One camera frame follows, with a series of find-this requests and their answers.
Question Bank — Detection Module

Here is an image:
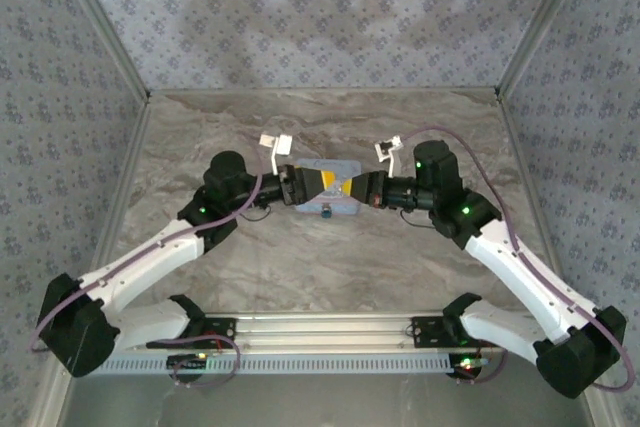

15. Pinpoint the left control board with LED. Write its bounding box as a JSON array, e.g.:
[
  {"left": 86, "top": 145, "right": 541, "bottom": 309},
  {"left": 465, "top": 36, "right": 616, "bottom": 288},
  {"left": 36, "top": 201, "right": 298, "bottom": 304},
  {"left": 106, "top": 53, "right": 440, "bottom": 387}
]
[{"left": 166, "top": 352, "right": 212, "bottom": 371}]

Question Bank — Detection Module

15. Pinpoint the control board with led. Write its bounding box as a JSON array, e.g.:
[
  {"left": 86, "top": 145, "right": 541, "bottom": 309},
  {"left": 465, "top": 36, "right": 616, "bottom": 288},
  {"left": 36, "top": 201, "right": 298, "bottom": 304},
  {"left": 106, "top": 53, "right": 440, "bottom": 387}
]
[
  {"left": 451, "top": 353, "right": 495, "bottom": 377},
  {"left": 166, "top": 352, "right": 212, "bottom": 371}
]

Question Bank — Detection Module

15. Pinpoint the right control board with LED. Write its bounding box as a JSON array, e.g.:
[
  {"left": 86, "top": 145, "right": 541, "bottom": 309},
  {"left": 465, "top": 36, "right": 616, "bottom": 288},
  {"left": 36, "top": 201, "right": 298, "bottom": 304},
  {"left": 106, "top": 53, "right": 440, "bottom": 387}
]
[{"left": 451, "top": 353, "right": 495, "bottom": 377}]

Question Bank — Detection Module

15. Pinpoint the grey metal floor plate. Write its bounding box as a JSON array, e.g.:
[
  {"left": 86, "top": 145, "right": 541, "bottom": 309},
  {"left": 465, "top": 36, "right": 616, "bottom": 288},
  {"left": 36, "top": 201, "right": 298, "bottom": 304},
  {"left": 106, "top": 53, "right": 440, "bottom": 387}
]
[{"left": 63, "top": 372, "right": 597, "bottom": 427}]

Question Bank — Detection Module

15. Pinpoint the thin black left gripper wire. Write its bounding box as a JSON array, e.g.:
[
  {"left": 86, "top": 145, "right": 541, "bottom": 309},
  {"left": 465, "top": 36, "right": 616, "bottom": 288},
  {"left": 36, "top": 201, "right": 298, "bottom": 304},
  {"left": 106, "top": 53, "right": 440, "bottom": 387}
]
[{"left": 238, "top": 205, "right": 275, "bottom": 224}]

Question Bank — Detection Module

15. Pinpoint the thin black gripper wire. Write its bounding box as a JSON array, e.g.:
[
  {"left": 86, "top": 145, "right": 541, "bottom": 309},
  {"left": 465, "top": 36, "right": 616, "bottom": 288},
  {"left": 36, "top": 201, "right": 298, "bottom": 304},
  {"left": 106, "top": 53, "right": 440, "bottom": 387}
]
[
  {"left": 398, "top": 207, "right": 432, "bottom": 229},
  {"left": 238, "top": 205, "right": 275, "bottom": 224}
]

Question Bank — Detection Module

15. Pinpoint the thin black right gripper wire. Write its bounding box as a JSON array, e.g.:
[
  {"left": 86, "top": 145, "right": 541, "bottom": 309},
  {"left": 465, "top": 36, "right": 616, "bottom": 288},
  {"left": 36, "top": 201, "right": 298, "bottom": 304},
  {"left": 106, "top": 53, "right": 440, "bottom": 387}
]
[{"left": 398, "top": 207, "right": 432, "bottom": 229}]

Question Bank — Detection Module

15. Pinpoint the silver aluminium side rail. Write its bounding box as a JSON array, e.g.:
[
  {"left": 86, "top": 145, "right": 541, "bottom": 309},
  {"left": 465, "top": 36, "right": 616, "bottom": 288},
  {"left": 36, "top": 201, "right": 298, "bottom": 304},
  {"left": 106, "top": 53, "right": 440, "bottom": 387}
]
[{"left": 27, "top": 99, "right": 154, "bottom": 427}]

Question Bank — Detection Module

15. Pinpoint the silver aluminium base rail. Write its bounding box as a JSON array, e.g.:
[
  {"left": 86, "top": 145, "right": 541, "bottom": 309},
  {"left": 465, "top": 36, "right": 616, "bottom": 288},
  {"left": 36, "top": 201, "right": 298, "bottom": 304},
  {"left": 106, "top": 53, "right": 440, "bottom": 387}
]
[{"left": 117, "top": 313, "right": 504, "bottom": 353}]

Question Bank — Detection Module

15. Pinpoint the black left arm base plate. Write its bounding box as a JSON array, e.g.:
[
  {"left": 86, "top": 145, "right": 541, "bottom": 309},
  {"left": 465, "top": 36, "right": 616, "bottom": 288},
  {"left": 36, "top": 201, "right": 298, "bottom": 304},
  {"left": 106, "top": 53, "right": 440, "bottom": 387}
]
[{"left": 188, "top": 315, "right": 237, "bottom": 343}]

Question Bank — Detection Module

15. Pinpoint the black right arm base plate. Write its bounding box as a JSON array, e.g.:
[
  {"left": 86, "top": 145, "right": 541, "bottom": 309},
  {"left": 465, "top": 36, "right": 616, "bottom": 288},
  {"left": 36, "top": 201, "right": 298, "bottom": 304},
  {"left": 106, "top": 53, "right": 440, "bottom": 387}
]
[{"left": 411, "top": 315, "right": 471, "bottom": 349}]

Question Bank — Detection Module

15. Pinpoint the grey slotted cable duct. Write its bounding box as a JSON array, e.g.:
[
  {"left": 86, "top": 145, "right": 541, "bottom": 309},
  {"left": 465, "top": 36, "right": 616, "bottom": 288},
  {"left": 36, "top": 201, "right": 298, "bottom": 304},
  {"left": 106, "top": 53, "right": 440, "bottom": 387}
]
[{"left": 87, "top": 350, "right": 454, "bottom": 377}]

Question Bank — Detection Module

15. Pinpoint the silver aluminium frame post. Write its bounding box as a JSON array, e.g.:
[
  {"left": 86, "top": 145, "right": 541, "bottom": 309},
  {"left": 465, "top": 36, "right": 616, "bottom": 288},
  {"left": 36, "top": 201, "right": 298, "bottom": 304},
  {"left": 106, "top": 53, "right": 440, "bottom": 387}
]
[
  {"left": 494, "top": 0, "right": 599, "bottom": 101},
  {"left": 49, "top": 0, "right": 153, "bottom": 103}
]

